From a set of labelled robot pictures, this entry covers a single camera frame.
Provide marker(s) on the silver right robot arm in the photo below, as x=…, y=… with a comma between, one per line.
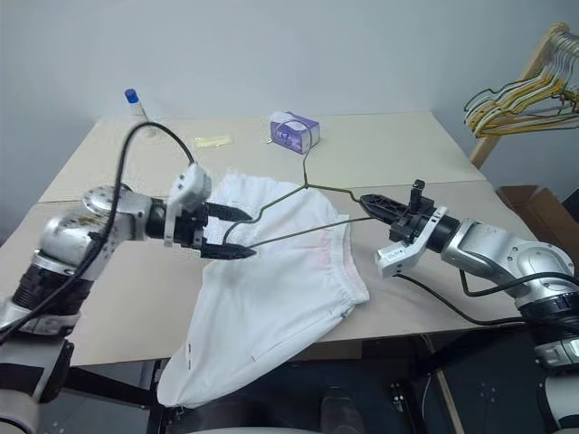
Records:
x=511, y=262

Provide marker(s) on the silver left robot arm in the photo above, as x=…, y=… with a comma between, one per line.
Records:
x=68, y=235

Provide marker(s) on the white shorts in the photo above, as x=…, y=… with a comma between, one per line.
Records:
x=271, y=289

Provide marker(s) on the clear bottle with blue cap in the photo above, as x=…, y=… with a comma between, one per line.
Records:
x=135, y=108

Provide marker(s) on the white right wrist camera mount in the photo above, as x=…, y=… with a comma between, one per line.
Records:
x=407, y=257

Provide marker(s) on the brown wooden stick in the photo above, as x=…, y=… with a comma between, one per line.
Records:
x=445, y=389

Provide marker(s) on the black table frame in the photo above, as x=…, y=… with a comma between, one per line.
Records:
x=389, y=361

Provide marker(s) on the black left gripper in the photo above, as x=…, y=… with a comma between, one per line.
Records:
x=186, y=228

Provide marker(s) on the wooden hanger rack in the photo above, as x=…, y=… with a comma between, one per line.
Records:
x=511, y=99

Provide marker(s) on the brown cardboard box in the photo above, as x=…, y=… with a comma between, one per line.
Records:
x=529, y=203

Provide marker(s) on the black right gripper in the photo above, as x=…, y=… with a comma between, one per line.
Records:
x=414, y=217

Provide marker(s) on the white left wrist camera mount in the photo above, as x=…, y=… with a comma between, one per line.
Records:
x=192, y=181

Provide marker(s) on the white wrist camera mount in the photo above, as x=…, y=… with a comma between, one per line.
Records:
x=192, y=181
x=407, y=257

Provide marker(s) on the dark rounded cylinder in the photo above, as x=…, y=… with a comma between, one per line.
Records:
x=337, y=411

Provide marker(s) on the purple tissue box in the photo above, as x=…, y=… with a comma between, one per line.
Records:
x=294, y=133

